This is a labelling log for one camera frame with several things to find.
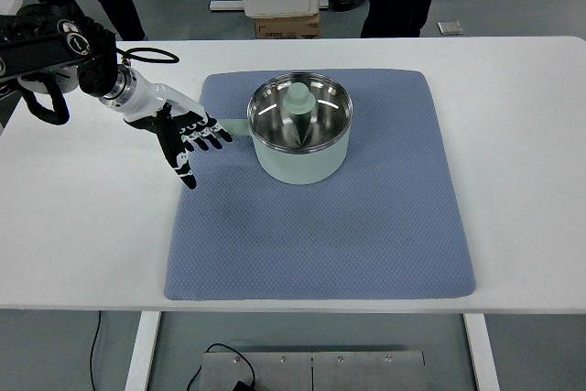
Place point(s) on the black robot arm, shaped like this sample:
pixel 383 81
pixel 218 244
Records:
pixel 47 51

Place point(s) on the blue textured mat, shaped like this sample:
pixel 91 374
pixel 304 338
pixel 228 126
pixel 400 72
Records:
pixel 385 225

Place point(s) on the glass lid with green knob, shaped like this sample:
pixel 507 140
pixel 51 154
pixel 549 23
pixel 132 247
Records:
pixel 300 112

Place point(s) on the left white table leg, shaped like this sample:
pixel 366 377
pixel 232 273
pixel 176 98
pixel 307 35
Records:
pixel 143 352

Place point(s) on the black power adapter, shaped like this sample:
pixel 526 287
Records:
pixel 243 386

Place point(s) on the metal floor socket plate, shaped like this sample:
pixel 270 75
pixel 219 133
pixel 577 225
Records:
pixel 450 28

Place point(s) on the metal base plate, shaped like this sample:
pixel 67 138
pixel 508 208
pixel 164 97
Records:
pixel 383 370

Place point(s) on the green pot with handle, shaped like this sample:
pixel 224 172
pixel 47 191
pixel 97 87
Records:
pixel 299 169

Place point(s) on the right white table leg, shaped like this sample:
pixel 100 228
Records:
pixel 481 352

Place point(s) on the white table leg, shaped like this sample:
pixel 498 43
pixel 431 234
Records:
pixel 481 352
pixel 143 352

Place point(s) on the cardboard box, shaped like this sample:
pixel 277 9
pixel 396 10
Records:
pixel 294 27

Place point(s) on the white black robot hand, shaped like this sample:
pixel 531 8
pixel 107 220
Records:
pixel 135 98

